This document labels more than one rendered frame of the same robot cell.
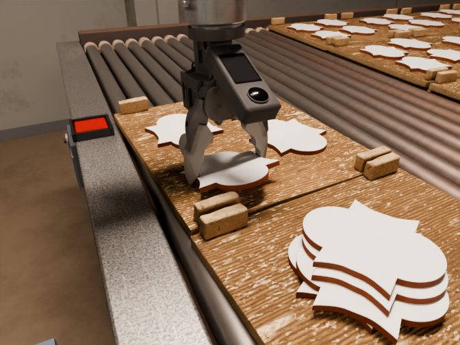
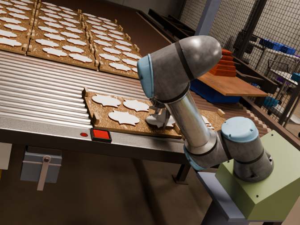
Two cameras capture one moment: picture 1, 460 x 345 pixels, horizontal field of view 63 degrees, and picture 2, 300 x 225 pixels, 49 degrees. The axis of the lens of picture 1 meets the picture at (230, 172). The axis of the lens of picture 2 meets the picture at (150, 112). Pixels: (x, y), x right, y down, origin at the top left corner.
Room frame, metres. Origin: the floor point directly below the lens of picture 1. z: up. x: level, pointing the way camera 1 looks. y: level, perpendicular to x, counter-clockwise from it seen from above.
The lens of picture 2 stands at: (0.51, 1.42, 1.55)
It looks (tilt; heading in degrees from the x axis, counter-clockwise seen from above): 22 degrees down; 271
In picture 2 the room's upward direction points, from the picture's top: 19 degrees clockwise
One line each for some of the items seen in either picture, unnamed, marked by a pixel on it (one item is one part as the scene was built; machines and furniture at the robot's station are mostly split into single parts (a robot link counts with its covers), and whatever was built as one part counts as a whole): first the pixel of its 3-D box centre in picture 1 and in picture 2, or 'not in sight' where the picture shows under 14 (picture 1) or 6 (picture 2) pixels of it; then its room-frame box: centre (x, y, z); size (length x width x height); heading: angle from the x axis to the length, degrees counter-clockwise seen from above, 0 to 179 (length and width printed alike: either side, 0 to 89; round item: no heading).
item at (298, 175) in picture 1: (236, 139); (129, 114); (0.61, -0.01, 0.93); 0.41 x 0.35 x 0.02; 28
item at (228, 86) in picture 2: not in sight; (221, 79); (0.14, -0.89, 1.03); 0.50 x 0.50 x 0.02; 46
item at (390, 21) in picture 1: (401, 22); (0, 21); (1.70, -0.73, 0.94); 0.41 x 0.35 x 0.04; 24
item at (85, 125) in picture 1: (91, 128); (100, 135); (0.68, 0.27, 0.92); 0.06 x 0.06 x 0.01; 24
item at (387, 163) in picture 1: (382, 165); not in sight; (0.48, -0.23, 0.95); 0.06 x 0.02 x 0.03; 119
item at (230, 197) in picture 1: (216, 207); (177, 128); (0.38, 0.02, 0.95); 0.06 x 0.02 x 0.03; 118
